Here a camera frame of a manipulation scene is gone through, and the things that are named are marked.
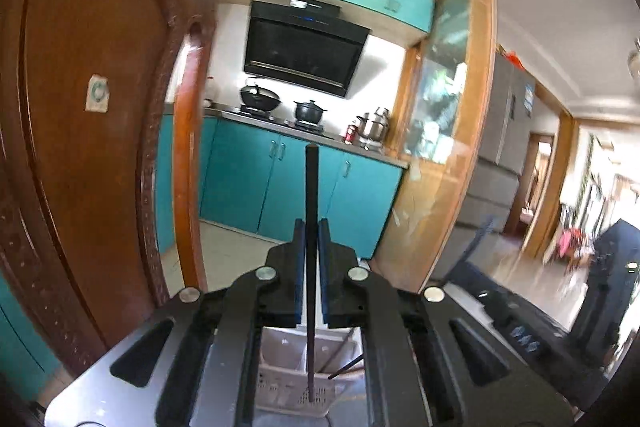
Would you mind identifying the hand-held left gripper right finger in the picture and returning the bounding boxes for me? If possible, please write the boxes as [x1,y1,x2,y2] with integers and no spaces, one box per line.
[319,219,576,427]

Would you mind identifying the dark brown chopstick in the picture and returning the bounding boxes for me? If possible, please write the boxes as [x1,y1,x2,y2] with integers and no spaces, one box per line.
[304,144,322,404]
[327,354,364,381]

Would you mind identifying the white plastic utensil basket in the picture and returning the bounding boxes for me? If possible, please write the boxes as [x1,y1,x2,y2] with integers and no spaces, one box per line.
[257,326,364,418]

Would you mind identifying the carved wooden chair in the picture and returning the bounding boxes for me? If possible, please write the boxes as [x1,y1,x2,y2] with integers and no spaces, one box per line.
[0,0,219,413]

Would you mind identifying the black wok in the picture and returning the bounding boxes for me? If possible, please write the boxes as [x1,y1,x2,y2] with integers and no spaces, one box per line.
[239,79,282,112]

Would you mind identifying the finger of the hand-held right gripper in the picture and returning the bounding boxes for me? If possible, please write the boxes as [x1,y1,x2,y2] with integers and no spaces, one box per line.
[447,216,497,280]

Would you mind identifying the black lidded pot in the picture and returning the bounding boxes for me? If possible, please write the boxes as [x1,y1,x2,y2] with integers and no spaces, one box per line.
[293,99,327,126]

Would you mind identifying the teal lower kitchen cabinets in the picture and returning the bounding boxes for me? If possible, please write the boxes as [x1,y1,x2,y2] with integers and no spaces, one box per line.
[155,112,406,261]

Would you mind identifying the stainless steel pot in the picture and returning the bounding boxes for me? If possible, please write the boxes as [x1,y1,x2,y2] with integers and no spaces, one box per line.
[356,107,391,142]

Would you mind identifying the wooden framed glass door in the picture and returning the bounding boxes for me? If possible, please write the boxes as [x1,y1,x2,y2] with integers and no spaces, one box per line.
[372,0,499,294]

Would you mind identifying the black range hood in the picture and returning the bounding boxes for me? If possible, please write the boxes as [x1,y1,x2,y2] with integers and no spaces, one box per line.
[243,0,372,98]

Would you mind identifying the gas stove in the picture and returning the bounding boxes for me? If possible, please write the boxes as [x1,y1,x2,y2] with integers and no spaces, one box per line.
[237,104,327,131]

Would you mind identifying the white green sticker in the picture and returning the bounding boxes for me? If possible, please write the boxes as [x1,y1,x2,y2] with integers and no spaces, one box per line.
[85,76,111,113]

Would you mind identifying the silver refrigerator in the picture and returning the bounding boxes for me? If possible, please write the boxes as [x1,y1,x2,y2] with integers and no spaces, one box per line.
[430,54,537,283]

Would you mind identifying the grey kitchen countertop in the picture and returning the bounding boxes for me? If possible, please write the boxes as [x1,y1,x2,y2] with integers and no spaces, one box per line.
[202,102,410,168]

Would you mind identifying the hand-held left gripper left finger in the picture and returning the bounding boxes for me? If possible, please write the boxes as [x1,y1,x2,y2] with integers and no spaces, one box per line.
[42,219,307,427]

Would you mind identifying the pink item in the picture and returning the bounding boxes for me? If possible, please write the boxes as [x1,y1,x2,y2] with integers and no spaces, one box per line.
[554,229,577,259]

